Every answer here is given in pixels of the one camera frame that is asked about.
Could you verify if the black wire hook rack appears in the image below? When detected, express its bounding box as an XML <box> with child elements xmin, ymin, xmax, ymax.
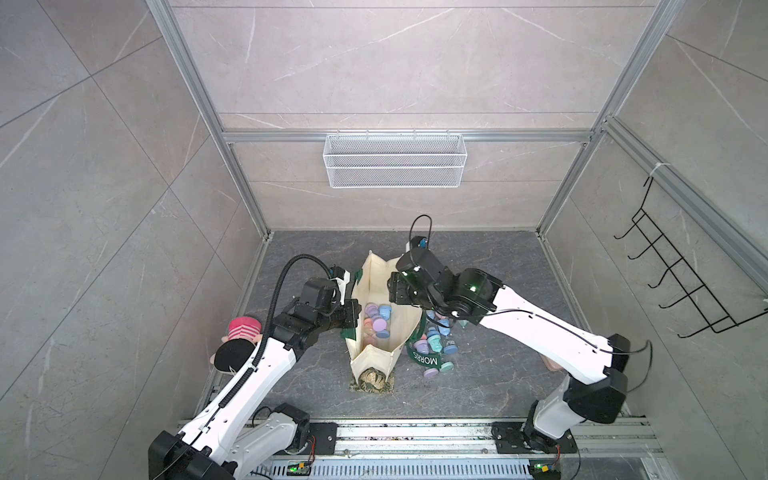
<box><xmin>613</xmin><ymin>177</ymin><xmax>767</xmax><ymax>339</ymax></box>

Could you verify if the cream canvas tote bag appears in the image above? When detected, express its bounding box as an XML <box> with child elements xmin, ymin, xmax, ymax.
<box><xmin>342</xmin><ymin>252</ymin><xmax>455</xmax><ymax>393</ymax></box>

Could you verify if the pink hourglass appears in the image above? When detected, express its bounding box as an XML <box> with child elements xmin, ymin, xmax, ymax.
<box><xmin>362</xmin><ymin>318</ymin><xmax>377</xmax><ymax>347</ymax></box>

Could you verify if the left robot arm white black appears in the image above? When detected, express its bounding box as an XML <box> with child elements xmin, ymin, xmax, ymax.
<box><xmin>148</xmin><ymin>255</ymin><xmax>361</xmax><ymax>479</ymax></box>

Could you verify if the purple hourglass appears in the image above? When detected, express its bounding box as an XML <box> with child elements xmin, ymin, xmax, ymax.
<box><xmin>363</xmin><ymin>302</ymin><xmax>382</xmax><ymax>328</ymax></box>

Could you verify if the white wire mesh basket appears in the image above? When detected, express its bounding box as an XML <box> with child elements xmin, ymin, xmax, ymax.
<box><xmin>323</xmin><ymin>133</ymin><xmax>468</xmax><ymax>189</ymax></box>

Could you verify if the blue hourglass middle pile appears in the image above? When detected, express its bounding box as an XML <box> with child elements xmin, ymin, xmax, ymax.
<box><xmin>438</xmin><ymin>320</ymin><xmax>451</xmax><ymax>336</ymax></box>

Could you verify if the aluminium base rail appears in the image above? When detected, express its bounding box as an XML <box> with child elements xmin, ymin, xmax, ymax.
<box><xmin>249</xmin><ymin>417</ymin><xmax>676</xmax><ymax>479</ymax></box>

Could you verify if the teal hourglass middle pile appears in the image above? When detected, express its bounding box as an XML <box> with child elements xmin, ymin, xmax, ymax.
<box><xmin>427</xmin><ymin>334</ymin><xmax>443</xmax><ymax>353</ymax></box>

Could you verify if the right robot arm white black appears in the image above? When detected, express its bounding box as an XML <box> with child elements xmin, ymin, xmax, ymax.
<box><xmin>387</xmin><ymin>247</ymin><xmax>630</xmax><ymax>453</ymax></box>

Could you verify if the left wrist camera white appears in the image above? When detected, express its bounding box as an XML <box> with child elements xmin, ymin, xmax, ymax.
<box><xmin>329</xmin><ymin>265</ymin><xmax>351</xmax><ymax>305</ymax></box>

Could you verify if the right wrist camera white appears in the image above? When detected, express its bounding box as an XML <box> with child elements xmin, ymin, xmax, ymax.
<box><xmin>407</xmin><ymin>236</ymin><xmax>429</xmax><ymax>251</ymax></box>

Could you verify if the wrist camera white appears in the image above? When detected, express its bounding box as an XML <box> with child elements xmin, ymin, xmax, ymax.
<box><xmin>329</xmin><ymin>265</ymin><xmax>351</xmax><ymax>305</ymax></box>
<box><xmin>407</xmin><ymin>236</ymin><xmax>429</xmax><ymax>251</ymax></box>

